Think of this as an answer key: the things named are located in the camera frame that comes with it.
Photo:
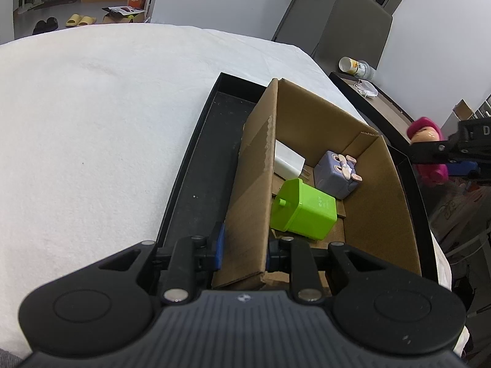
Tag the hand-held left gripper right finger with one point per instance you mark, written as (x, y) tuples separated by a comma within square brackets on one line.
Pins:
[(271, 257)]

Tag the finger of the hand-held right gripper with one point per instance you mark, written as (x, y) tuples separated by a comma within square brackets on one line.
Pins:
[(462, 168), (431, 151)]

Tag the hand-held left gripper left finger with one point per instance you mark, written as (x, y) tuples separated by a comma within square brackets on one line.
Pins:
[(219, 245)]

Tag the pink doll figurine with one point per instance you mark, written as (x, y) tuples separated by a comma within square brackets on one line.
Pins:
[(422, 132)]

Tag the green cube box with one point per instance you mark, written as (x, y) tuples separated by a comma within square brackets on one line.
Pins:
[(307, 211)]

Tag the black shallow tray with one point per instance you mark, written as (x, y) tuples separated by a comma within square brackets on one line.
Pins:
[(207, 161)]

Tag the white charger plug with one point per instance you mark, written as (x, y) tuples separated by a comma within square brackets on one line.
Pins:
[(287, 161)]

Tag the purple rabbit cube toy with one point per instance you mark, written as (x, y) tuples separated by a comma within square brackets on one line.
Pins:
[(333, 176)]

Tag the small tan open box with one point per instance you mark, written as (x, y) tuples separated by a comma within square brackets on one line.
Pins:
[(465, 110)]

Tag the grey drawer organizer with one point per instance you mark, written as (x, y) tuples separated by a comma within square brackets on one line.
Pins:
[(484, 107)]

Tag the clothes under desk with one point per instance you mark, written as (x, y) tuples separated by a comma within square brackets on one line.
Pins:
[(460, 207)]

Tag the dark side table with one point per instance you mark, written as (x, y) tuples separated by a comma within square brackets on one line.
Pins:
[(383, 107)]

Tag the white face mask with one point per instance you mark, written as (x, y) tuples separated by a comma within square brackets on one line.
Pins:
[(366, 89)]

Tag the paper cup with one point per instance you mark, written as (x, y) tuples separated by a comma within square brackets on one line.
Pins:
[(351, 65)]

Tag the grey leaning board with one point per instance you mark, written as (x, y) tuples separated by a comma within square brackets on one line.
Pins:
[(353, 27)]

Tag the grey door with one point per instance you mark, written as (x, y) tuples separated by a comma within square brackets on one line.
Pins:
[(303, 4)]

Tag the person's grey clothing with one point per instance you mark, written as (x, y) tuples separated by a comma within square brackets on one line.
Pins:
[(9, 359)]

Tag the brown cardboard box with flaps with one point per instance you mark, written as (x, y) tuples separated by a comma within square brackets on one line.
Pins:
[(122, 13)]

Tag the yellow slipper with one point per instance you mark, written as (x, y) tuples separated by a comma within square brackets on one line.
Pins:
[(73, 20), (87, 20)]

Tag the pair of black slippers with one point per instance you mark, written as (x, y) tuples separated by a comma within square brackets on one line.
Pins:
[(45, 26)]

